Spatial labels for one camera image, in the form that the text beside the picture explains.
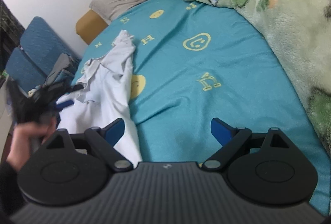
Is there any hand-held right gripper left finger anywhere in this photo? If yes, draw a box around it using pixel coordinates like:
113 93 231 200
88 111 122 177
47 118 134 172

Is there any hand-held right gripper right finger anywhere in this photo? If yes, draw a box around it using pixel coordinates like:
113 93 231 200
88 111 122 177
202 118 290 172

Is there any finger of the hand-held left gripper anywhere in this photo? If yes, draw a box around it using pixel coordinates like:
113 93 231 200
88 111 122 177
53 100 75 112
45 79 84 101

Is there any white t-shirt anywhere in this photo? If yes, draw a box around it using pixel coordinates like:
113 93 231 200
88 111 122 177
55 30 142 163

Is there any person's left hand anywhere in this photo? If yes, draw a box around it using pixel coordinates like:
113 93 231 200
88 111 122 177
6 118 58 171

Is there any grey cloth on chair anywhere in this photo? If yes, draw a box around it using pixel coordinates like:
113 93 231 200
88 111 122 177
43 54 74 85

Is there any teal printed bed sheet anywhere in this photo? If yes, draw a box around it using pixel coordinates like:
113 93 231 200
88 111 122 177
71 0 331 217

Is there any blue folding chair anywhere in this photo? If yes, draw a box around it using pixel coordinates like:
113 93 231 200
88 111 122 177
5 17 81 97

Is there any yellow headboard cushion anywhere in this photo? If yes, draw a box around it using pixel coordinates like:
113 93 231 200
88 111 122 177
76 9 109 45

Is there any dark barred window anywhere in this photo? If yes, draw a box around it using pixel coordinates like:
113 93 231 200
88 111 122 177
0 0 25 73

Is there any green cartoon printed blanket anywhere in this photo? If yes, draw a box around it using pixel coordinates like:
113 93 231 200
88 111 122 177
164 0 331 158

